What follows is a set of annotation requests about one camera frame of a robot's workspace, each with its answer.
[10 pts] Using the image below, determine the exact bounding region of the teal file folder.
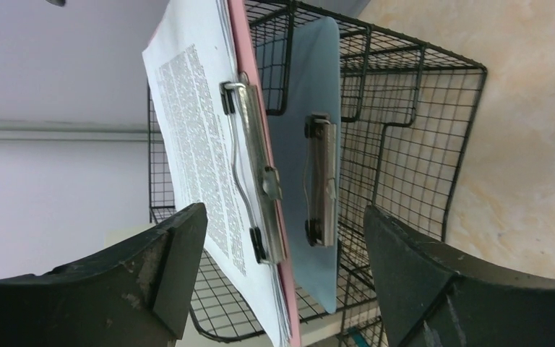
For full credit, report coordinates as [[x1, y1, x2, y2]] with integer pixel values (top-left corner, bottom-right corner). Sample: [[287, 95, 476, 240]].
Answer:
[[340, 327, 370, 347]]

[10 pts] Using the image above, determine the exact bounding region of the pink clipboard with papers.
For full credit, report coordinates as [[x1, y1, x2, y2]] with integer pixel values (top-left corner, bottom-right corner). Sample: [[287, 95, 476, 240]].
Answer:
[[142, 1, 300, 346]]

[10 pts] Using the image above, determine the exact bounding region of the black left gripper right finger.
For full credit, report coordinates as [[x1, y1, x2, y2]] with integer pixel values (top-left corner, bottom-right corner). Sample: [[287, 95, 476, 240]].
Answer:
[[363, 205, 555, 346]]

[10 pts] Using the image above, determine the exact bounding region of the light blue clipboard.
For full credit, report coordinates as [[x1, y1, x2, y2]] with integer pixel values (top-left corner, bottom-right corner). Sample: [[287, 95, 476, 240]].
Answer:
[[256, 17, 341, 314]]

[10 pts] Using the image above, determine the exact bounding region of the black wire mesh file rack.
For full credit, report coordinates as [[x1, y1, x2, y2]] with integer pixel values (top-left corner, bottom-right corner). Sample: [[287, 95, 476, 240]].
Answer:
[[147, 0, 489, 347]]

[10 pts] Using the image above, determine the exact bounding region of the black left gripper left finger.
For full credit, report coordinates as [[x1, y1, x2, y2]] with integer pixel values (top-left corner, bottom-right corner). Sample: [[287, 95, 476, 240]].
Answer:
[[0, 203, 208, 346]]

